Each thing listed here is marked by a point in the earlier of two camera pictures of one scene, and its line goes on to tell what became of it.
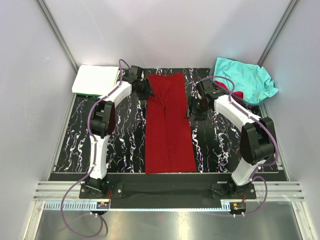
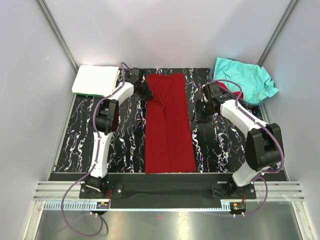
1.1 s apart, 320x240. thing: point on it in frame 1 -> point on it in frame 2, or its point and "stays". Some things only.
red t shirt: [169, 147] stays
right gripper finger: [189, 108] -> [193, 116]
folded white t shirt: [96, 80] stays
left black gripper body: [142, 87] stays
